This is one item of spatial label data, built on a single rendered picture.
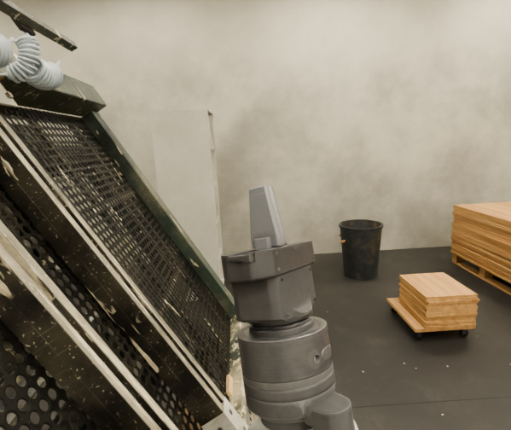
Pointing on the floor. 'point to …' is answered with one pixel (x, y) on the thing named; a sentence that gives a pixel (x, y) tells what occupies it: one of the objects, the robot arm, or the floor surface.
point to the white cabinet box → (189, 177)
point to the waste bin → (361, 247)
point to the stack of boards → (502, 246)
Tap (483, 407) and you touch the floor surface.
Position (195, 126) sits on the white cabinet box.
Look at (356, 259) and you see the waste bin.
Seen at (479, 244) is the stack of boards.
